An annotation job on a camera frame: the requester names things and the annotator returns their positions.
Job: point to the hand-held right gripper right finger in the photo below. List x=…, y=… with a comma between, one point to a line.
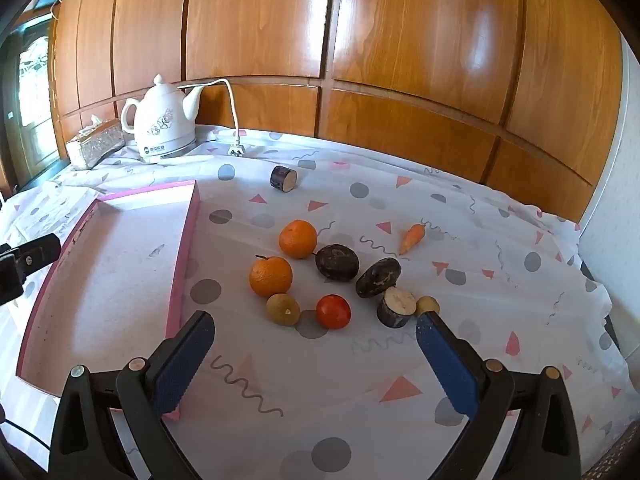
x=450, y=365

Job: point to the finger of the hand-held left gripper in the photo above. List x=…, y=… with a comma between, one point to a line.
x=37, y=252

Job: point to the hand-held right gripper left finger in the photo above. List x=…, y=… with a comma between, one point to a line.
x=182, y=365

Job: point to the small yellow potato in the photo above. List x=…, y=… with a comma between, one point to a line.
x=428, y=305

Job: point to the pink rimmed white tray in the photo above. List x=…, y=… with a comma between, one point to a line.
x=110, y=270

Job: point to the purple sugarcane piece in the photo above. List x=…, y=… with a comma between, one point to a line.
x=396, y=306
x=283, y=178

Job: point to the round yellow-brown potato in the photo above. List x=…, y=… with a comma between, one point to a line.
x=283, y=309

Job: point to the orange with stem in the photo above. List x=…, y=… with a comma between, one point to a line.
x=270, y=276

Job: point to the red tomato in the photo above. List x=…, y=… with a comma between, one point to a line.
x=333, y=311

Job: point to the small orange carrot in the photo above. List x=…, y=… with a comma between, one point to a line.
x=412, y=238

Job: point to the round orange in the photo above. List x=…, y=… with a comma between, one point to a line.
x=298, y=238

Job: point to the patterned tissue box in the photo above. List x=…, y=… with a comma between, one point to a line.
x=95, y=145

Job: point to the white patterned tablecloth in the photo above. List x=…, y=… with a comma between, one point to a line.
x=320, y=390

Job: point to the glass door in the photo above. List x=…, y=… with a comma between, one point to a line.
x=30, y=85

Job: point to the white ceramic electric kettle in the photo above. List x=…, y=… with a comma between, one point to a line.
x=160, y=125

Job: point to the black perforated basket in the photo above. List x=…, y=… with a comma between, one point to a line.
x=617, y=460

